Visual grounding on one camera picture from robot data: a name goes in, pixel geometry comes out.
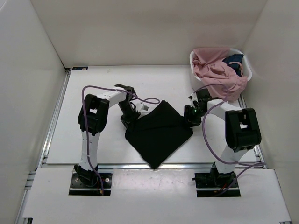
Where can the aluminium frame rail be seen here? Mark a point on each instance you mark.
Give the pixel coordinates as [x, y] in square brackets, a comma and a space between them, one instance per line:
[137, 166]

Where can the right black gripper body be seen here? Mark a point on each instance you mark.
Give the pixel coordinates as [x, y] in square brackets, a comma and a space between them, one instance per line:
[193, 115]

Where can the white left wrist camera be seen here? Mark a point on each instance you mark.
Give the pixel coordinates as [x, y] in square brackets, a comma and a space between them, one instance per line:
[141, 107]

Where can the black trousers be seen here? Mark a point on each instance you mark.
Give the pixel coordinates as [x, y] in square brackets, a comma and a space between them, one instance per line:
[157, 135]

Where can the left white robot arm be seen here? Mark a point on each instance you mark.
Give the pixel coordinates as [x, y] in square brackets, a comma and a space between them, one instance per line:
[92, 120]

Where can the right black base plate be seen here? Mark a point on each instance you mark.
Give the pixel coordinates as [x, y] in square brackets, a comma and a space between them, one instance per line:
[208, 186]

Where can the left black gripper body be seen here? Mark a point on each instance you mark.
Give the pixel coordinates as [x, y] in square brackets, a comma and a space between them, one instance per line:
[129, 114]

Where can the dark blue garment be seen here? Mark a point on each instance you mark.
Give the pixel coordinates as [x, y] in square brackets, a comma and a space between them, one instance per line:
[235, 62]

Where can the blue white label sticker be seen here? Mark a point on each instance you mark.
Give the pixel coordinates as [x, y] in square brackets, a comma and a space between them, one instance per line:
[80, 68]

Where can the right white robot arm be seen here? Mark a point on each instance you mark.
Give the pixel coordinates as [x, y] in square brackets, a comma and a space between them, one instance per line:
[242, 133]

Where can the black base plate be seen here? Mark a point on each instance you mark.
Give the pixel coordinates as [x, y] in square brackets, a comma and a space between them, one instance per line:
[78, 188]
[208, 186]

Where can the pink garment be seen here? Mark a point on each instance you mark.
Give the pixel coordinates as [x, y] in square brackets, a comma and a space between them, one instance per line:
[221, 80]

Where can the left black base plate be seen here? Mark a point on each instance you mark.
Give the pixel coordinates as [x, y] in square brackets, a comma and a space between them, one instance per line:
[78, 188]

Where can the white plastic basket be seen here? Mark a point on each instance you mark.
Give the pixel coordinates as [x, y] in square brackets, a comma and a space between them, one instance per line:
[196, 82]

